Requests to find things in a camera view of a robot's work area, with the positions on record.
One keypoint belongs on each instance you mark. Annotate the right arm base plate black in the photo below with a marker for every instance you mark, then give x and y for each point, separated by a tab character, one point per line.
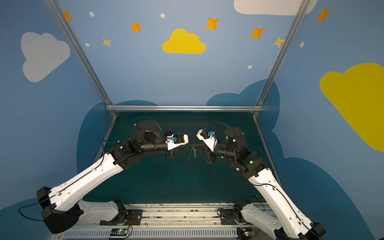
230	217

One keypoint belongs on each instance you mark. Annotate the back horizontal aluminium frame bar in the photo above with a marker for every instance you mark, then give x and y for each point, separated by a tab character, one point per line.
142	108

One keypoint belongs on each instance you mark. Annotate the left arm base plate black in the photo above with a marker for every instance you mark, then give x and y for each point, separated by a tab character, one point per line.
125	218

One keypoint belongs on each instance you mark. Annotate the diagonal aluminium frame post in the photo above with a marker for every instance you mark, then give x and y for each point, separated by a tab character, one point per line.
59	15
291	34

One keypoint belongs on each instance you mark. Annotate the left diagonal aluminium frame post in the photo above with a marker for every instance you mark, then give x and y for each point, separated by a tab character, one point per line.
59	15

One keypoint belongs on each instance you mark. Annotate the right green circuit board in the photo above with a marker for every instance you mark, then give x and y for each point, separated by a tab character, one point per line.
245	234

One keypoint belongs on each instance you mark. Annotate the white slotted cable duct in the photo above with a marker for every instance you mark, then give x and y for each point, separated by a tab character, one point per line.
150	233

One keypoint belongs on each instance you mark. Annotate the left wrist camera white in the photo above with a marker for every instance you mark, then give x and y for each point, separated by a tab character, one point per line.
176	140

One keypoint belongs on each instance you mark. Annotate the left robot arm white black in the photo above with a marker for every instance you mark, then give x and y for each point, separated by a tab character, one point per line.
63	207

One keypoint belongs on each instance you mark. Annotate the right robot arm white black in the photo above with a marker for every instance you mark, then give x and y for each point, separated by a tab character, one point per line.
289	223

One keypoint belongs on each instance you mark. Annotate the right diagonal aluminium frame post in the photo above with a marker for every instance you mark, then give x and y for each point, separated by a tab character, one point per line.
291	34

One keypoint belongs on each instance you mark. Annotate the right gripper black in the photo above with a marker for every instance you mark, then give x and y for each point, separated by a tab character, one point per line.
210	153

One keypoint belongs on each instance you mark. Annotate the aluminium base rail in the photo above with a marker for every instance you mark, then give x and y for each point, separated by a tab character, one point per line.
180	216

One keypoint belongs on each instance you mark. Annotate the green circuit board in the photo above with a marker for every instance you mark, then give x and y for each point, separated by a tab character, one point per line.
245	234
119	233

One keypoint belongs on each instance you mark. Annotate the left green circuit board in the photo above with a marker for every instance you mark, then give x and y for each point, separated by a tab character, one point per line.
119	233

